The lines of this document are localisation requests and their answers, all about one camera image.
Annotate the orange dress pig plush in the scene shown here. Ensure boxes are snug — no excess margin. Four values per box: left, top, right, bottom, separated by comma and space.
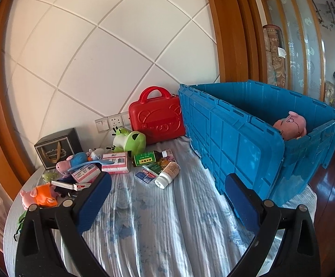
20, 183, 59, 210

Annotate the green white flat box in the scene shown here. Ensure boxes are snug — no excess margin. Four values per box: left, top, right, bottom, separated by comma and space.
143, 163, 163, 177

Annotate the red white medicine box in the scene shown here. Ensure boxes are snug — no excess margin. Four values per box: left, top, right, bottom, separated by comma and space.
73, 183, 92, 191

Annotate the small blue-shirt pig plush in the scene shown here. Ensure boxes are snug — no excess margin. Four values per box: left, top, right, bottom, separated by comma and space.
55, 152, 88, 176

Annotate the small green frog toy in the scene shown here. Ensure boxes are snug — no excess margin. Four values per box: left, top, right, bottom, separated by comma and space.
42, 171, 59, 183

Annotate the blue plastic storage crate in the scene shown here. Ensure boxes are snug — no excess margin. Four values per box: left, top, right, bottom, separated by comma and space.
179, 81, 335, 206

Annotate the white flat medicine box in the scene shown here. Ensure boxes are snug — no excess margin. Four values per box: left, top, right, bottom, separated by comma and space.
51, 180, 74, 190

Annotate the white wall power socket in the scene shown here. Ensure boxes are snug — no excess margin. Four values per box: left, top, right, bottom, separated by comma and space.
107, 114, 124, 129

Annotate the white goose plush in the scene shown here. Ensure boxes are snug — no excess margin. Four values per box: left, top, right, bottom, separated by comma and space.
88, 148, 105, 161

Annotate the pink tissue pack with barcode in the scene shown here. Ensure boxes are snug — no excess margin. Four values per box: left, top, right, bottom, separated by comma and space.
71, 164, 101, 184

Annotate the black crumpled bag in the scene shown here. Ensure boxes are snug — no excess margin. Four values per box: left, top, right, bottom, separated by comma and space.
54, 186, 75, 198

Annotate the red plastic carry case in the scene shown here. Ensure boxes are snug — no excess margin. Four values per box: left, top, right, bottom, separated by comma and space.
129, 86, 186, 145

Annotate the white wall switch panel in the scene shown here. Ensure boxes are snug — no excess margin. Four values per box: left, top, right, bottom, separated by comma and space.
95, 117, 110, 132

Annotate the dark bottle green label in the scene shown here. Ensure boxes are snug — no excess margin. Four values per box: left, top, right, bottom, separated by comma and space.
132, 150, 168, 167

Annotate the blue red blister pack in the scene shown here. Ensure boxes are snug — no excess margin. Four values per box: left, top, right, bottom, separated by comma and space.
136, 169, 156, 184

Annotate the green bear keychain pouch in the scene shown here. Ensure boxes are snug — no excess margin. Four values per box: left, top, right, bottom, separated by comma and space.
13, 211, 27, 242

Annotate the green frog plush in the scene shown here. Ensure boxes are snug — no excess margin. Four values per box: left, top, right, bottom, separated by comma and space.
107, 126, 146, 157

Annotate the large pink pig plush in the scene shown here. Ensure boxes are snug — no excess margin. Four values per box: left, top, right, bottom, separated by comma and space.
273, 111, 307, 141

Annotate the white bottle orange label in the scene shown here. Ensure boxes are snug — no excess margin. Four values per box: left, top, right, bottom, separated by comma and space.
154, 161, 181, 190

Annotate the pink striped tissue pack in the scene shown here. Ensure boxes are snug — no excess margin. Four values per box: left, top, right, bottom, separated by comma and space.
101, 152, 129, 175

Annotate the black gift box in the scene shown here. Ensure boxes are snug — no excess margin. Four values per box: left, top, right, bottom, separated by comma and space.
34, 128, 83, 169

